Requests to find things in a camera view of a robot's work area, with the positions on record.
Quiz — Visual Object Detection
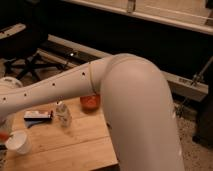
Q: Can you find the black cable on floor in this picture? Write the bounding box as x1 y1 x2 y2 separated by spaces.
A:
59 53 76 69

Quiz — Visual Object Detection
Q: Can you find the metal rail beam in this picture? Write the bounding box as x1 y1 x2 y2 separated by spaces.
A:
40 35 209 102

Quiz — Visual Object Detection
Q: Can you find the orange red bowl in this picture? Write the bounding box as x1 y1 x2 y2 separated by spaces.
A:
80 95 100 111

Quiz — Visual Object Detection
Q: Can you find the small flat box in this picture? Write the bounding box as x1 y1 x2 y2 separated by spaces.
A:
24 111 52 121

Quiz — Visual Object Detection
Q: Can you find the orange pepper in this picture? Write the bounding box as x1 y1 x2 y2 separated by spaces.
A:
0 132 10 141

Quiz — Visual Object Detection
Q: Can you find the black office chair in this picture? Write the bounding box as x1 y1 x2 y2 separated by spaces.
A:
0 25 62 81

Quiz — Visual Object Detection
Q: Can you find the clear small bottle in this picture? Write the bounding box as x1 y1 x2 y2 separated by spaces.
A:
56 101 71 127

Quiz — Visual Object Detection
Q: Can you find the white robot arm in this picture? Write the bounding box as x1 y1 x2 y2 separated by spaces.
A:
0 53 185 171

